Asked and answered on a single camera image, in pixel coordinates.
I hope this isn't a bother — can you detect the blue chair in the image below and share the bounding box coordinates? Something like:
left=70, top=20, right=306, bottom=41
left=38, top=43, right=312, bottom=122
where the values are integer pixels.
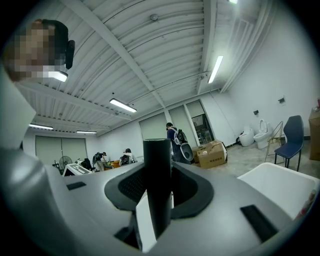
left=273, top=115, right=305, bottom=172

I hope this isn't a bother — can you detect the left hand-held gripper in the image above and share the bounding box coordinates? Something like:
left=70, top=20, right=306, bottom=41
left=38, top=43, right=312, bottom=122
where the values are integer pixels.
left=61, top=163, right=92, bottom=177

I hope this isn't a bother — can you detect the short white window blind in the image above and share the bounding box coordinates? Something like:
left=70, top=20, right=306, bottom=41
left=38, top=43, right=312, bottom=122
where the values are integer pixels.
left=186, top=100, right=204, bottom=118

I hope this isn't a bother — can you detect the gray backpack rig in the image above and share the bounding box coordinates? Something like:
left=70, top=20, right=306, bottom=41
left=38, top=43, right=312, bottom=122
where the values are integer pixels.
left=173, top=128, right=195, bottom=162

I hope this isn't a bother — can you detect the black head-worn camera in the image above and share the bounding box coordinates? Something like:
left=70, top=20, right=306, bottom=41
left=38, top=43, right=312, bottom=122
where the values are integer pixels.
left=64, top=39, right=76, bottom=71

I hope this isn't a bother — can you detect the white open-lid toilet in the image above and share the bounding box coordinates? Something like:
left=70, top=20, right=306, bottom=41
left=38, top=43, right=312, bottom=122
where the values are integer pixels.
left=252, top=118, right=270, bottom=150

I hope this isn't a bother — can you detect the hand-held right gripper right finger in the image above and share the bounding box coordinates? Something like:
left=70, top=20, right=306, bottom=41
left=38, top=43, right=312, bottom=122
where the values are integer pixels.
left=149, top=161, right=292, bottom=256

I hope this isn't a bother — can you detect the white oval toilet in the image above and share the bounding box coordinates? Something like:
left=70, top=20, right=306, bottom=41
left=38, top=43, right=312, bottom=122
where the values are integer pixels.
left=238, top=125, right=256, bottom=148

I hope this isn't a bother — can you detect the white bathtub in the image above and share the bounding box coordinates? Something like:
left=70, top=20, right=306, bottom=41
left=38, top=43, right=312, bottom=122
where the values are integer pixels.
left=236, top=162, right=318, bottom=221

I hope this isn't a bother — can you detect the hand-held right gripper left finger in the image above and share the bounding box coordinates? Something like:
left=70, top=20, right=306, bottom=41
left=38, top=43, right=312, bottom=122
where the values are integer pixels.
left=49, top=161, right=145, bottom=256

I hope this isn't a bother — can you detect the double white window blind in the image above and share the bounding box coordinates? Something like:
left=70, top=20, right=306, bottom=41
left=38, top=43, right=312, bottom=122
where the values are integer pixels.
left=34, top=135, right=87, bottom=166

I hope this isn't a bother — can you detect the large cardboard box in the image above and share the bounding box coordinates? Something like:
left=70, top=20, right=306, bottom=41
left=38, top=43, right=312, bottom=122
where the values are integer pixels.
left=191, top=139, right=229, bottom=170

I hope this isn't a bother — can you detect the pink item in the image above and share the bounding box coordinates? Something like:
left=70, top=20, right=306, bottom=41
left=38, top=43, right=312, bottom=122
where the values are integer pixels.
left=294, top=189, right=316, bottom=221

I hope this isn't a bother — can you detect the gold wire chair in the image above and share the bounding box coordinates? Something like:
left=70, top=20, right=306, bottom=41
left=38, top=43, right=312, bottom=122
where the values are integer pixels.
left=264, top=120, right=285, bottom=164

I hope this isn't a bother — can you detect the black cylinder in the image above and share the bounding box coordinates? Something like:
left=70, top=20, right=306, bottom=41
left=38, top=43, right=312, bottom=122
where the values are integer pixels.
left=142, top=138, right=174, bottom=240

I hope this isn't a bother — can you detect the person's head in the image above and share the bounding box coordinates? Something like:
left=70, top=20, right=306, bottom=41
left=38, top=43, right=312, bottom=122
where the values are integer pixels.
left=1, top=19, right=70, bottom=83

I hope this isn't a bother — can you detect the dark glass window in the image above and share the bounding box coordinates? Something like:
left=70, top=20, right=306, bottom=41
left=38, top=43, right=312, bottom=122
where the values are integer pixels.
left=190, top=113, right=215, bottom=146

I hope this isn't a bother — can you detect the black floor fan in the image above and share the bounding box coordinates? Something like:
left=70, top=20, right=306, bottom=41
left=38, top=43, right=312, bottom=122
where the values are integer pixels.
left=58, top=155, right=74, bottom=175

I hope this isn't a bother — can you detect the narrow white window blind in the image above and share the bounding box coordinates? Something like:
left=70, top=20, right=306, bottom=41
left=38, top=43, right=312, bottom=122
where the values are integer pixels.
left=168, top=104, right=191, bottom=141

